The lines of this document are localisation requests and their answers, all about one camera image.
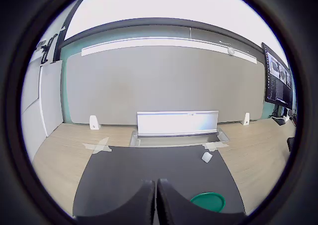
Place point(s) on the small white plastic terminal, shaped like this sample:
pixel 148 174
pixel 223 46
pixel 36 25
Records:
pixel 206 157

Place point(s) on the round green lid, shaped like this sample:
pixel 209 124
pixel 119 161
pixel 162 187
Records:
pixel 208 200

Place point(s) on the dark grey mat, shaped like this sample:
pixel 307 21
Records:
pixel 149 163

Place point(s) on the crossed white tape strips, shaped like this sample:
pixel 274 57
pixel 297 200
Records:
pixel 102 148

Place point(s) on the white tape piece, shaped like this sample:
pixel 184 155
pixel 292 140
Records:
pixel 213 146

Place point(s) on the black keyboard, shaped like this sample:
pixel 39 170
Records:
pixel 290 144

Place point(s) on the white partition panel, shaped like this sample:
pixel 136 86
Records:
pixel 31 98
pixel 51 98

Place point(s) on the small white power adapter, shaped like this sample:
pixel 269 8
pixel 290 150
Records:
pixel 285 117

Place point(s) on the black computer monitor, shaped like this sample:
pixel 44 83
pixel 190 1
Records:
pixel 278 86

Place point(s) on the round white disc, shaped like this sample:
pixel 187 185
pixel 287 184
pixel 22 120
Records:
pixel 231 51

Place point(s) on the small white partition bracket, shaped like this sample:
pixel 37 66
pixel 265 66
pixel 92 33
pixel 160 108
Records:
pixel 94 123
pixel 245 119

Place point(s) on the grey partition with green frame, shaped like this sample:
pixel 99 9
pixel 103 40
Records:
pixel 161 86

